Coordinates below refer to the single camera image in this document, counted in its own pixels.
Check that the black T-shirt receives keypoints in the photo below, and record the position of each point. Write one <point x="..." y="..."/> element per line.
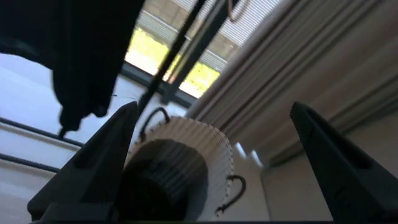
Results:
<point x="77" y="46"/>

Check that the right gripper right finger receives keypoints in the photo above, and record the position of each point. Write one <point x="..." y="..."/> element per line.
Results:
<point x="348" y="177"/>

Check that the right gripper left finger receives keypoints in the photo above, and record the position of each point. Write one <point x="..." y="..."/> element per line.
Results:
<point x="93" y="174"/>

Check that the window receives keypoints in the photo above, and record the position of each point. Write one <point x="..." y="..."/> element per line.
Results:
<point x="199" y="46"/>

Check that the beige curtain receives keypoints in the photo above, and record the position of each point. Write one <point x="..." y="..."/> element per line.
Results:
<point x="295" y="62"/>

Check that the white laundry basket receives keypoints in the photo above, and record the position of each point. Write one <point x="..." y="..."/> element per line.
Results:
<point x="199" y="137"/>

